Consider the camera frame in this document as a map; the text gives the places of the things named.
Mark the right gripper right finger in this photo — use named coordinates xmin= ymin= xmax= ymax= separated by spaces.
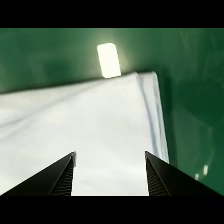
xmin=144 ymin=150 xmax=224 ymax=197

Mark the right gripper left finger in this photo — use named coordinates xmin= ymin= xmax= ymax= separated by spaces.
xmin=0 ymin=150 xmax=77 ymax=197

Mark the light blue shirt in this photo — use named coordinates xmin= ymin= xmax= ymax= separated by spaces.
xmin=0 ymin=71 xmax=170 ymax=197

